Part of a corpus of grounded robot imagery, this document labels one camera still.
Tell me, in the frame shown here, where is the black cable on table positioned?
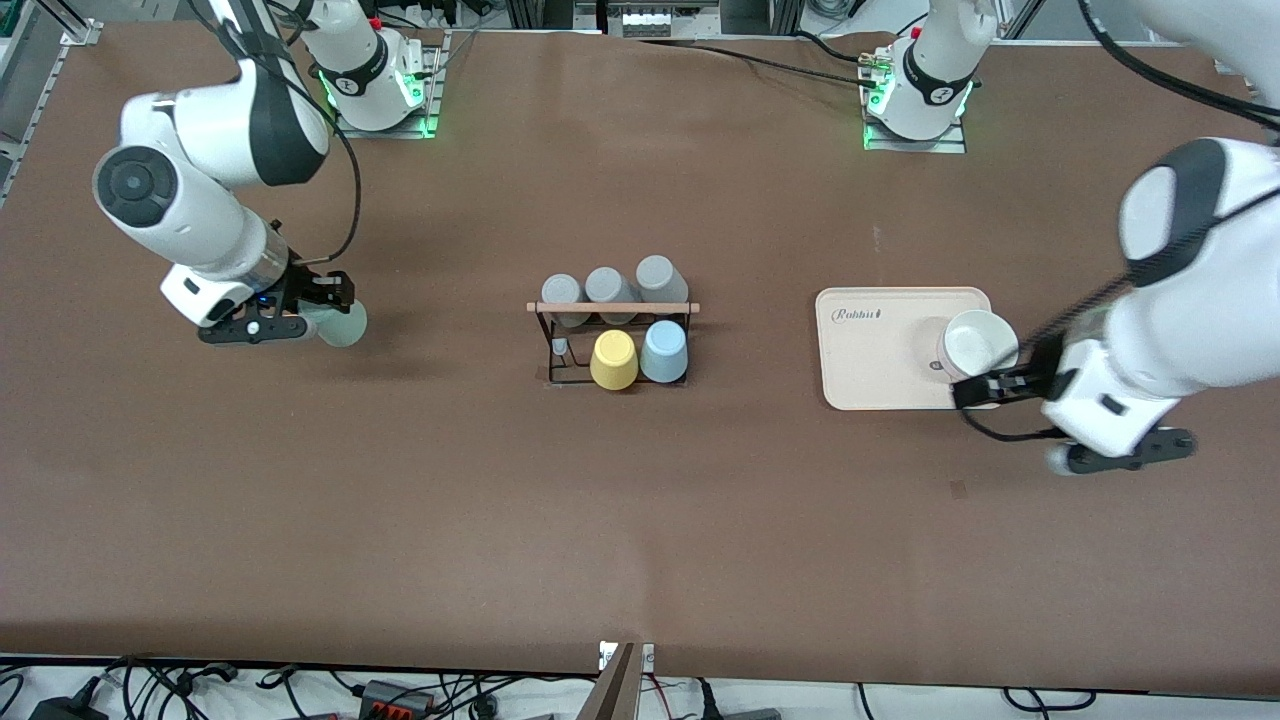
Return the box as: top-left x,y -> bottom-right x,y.
640,35 -> 873,86

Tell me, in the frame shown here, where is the aluminium frame strut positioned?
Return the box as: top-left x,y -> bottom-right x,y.
0,0 -> 101,201

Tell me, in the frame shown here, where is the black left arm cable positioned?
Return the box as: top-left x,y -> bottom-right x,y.
960,0 -> 1280,443

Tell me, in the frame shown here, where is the brown wedge camera mount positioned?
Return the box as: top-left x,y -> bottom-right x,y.
575,640 -> 656,720

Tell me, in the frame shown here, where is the black orange connector block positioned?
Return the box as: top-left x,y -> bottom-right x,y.
360,680 -> 436,717

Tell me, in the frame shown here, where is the black wire cup rack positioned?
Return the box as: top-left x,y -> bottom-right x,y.
527,298 -> 701,389

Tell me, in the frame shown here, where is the yellow cup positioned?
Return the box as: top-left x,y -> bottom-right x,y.
590,329 -> 641,392

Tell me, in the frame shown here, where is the cream rectangular tray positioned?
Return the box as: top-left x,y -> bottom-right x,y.
815,287 -> 1007,412

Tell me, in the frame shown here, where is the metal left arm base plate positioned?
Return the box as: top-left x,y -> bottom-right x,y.
862,45 -> 968,154

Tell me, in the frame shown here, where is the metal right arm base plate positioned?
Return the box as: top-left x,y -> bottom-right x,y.
333,30 -> 443,139

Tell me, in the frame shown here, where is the white bowl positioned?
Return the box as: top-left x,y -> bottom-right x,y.
936,309 -> 1021,383

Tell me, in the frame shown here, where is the pale grey cup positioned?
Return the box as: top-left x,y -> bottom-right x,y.
541,273 -> 586,329
584,266 -> 641,326
635,255 -> 691,319

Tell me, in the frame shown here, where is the light blue cup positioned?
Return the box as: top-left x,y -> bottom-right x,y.
640,319 -> 689,385

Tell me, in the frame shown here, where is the pale green cup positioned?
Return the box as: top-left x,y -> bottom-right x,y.
318,300 -> 368,349

